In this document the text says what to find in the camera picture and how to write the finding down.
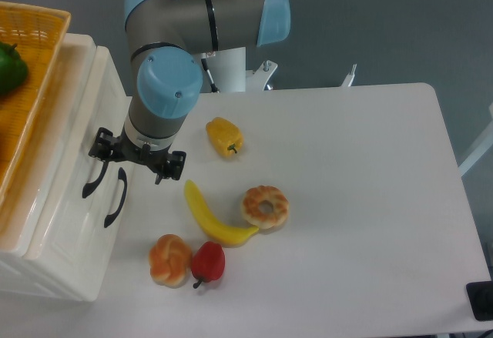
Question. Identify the black top drawer handle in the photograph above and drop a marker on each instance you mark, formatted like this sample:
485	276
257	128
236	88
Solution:
90	187

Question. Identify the black lower drawer handle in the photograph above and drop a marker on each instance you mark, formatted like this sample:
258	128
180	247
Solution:
119	198

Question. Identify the white plastic drawer cabinet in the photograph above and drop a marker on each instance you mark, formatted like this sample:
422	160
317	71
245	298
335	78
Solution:
23	204

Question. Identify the red toy bell pepper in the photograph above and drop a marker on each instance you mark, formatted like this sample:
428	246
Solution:
208	263

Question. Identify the black device at table corner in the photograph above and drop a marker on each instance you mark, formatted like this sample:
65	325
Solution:
480	296

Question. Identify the orange woven plastic basket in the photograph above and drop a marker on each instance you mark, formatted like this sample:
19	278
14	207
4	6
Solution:
38	33

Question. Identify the yellow toy bell pepper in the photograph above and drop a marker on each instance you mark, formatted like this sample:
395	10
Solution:
225	137

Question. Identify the yellow toy banana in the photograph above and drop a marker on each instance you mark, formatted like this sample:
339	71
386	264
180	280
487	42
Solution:
226	235

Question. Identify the green toy bell pepper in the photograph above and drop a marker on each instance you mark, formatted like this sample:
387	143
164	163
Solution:
14	70

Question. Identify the toy knotted bread roll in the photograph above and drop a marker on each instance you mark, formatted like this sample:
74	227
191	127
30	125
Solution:
169	261

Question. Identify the black drawer handle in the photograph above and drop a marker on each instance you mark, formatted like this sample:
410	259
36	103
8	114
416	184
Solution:
119	198
90	187

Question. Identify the white frame at right edge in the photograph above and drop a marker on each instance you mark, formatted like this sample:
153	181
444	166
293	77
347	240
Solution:
476	150

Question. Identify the toy bagel bread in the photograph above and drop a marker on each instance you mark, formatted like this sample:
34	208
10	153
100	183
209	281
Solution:
265	207

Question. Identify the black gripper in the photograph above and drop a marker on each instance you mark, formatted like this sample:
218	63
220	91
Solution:
109	148

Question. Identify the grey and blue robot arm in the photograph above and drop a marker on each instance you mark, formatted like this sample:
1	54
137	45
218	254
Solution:
164	39

